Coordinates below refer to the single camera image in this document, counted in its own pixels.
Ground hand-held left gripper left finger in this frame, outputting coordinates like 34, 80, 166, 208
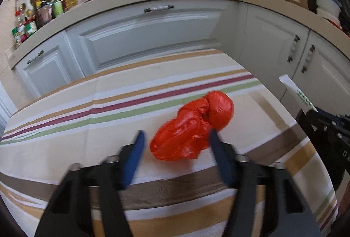
34, 130, 146, 237

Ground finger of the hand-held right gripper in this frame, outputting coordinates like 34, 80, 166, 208
308, 108, 350, 139

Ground cabinet door handle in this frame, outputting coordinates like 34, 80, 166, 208
301, 45, 316, 74
286, 34, 301, 64

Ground striped tablecloth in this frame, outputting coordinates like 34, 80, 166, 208
0, 48, 340, 237

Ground red plastic bag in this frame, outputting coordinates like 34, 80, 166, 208
149, 90, 235, 161

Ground group of condiment bottles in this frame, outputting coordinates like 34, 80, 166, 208
11, 0, 80, 49

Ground white tube green dots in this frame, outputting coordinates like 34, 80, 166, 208
278, 75, 319, 114

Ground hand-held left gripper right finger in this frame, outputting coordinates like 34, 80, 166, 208
208, 129, 322, 237

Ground long drawer handle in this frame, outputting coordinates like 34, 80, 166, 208
144, 5, 175, 13

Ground small drawer handle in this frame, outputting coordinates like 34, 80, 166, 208
26, 50, 45, 65

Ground white door frame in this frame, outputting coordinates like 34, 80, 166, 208
0, 81, 18, 131

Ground stack of white bowls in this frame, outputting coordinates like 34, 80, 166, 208
316, 0, 342, 21

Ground white kitchen cabinet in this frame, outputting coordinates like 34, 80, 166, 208
4, 0, 350, 117

